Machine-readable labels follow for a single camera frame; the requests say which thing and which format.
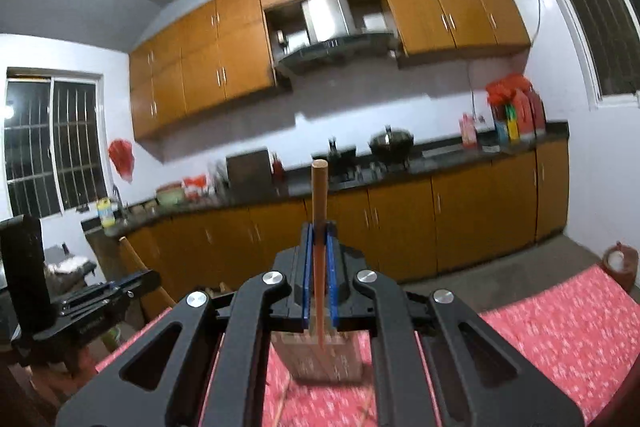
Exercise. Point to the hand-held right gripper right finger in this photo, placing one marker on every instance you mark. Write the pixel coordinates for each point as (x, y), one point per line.
(332, 277)

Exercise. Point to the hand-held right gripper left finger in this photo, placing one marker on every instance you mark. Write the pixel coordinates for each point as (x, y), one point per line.
(309, 277)

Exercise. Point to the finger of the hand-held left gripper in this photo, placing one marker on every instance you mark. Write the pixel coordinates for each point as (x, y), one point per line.
(120, 284)

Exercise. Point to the beige perforated utensil holder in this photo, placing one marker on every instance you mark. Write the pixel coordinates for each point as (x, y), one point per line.
(310, 357)

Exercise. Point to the wooden chair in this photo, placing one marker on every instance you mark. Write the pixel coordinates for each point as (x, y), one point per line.
(145, 272)

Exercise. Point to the yellow dish soap bottle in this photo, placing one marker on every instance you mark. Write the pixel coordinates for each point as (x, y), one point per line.
(106, 213)

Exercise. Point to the metal sink faucet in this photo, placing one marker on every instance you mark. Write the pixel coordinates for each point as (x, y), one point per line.
(118, 199)

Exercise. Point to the green basin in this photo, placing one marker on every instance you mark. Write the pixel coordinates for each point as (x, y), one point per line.
(170, 194)

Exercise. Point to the small red bottle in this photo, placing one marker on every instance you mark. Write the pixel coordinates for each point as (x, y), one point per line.
(278, 168)

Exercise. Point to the black wok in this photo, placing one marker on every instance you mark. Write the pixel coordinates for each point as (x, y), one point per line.
(335, 154)

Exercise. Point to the red and white plastic bag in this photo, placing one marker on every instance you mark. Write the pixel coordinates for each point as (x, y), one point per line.
(195, 187)

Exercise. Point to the dark wooden cutting board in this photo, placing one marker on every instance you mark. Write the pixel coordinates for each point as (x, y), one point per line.
(248, 169)

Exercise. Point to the red plastic bag on hook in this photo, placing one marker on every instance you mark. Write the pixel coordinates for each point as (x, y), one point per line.
(121, 159)

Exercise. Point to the black pot with lid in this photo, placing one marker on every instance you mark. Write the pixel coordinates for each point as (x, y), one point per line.
(392, 144)

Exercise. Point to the wooden lower kitchen cabinets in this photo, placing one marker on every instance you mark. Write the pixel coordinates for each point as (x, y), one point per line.
(475, 217)

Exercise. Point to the black kitchen countertop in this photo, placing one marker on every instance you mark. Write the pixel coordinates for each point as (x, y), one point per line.
(450, 149)

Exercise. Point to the pink bottle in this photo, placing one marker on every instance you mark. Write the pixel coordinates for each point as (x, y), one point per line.
(468, 132)

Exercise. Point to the red floral tablecloth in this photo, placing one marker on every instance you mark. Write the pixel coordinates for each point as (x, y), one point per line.
(540, 342)

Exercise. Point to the steel range hood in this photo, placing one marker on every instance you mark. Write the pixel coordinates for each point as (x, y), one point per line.
(335, 42)

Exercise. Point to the yellow and green box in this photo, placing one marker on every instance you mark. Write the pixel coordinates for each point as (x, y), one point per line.
(512, 124)

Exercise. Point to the barred window with white frame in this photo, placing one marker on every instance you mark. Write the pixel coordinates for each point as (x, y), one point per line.
(50, 142)

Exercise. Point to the wooden upper wall cabinets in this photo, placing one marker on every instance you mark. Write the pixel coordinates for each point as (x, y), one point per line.
(225, 47)

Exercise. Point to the large barred window white frame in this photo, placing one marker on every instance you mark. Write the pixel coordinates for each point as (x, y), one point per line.
(595, 7)

